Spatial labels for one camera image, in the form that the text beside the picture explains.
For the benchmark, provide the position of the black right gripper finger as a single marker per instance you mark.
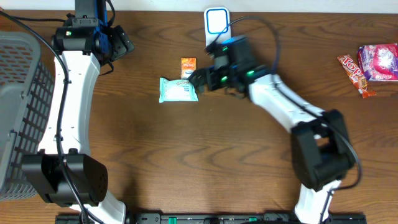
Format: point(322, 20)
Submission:
point(200, 85)
point(198, 76)

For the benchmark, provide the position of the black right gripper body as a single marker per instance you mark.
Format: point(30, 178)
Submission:
point(224, 75)

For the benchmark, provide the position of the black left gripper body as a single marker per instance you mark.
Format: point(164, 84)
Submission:
point(122, 42)

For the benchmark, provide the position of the small orange box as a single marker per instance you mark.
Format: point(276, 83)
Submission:
point(188, 66)

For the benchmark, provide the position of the teal wet wipes packet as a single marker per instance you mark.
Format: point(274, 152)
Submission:
point(176, 90)

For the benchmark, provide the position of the orange chocolate bar wrapper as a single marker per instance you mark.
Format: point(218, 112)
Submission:
point(356, 76)

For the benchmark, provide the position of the red purple pad packet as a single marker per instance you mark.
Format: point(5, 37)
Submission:
point(378, 62)

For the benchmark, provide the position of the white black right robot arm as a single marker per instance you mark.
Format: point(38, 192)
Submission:
point(321, 152)

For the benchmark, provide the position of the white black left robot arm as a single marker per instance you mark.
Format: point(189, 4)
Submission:
point(63, 171)

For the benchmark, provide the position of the grey plastic mesh basket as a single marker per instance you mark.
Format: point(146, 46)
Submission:
point(26, 96)

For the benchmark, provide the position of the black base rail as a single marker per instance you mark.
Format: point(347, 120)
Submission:
point(276, 217)

